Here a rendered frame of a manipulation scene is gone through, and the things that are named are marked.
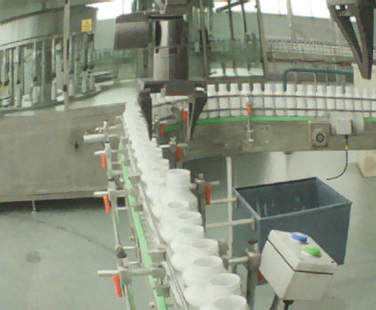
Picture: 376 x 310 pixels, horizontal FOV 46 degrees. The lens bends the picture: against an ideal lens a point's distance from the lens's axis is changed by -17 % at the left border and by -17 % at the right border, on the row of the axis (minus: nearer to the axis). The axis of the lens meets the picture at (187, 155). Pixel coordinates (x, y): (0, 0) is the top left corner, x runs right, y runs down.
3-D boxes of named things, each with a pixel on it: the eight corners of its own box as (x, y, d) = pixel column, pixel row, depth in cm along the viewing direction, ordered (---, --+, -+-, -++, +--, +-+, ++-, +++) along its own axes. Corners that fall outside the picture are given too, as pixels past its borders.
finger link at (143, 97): (135, 137, 88) (136, 81, 86) (177, 136, 89) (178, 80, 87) (138, 145, 82) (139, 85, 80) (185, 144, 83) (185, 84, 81)
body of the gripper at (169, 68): (138, 89, 86) (139, 47, 85) (198, 88, 88) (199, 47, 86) (140, 92, 80) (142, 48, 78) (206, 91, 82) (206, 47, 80)
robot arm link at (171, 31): (191, 15, 79) (187, 17, 84) (150, 15, 78) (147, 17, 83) (191, 53, 80) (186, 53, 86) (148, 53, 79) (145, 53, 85)
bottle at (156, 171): (152, 250, 105) (145, 173, 101) (150, 240, 111) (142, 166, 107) (182, 247, 106) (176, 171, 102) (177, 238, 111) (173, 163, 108)
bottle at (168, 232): (186, 299, 82) (179, 213, 78) (159, 290, 86) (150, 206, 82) (207, 287, 86) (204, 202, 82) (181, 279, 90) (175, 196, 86)
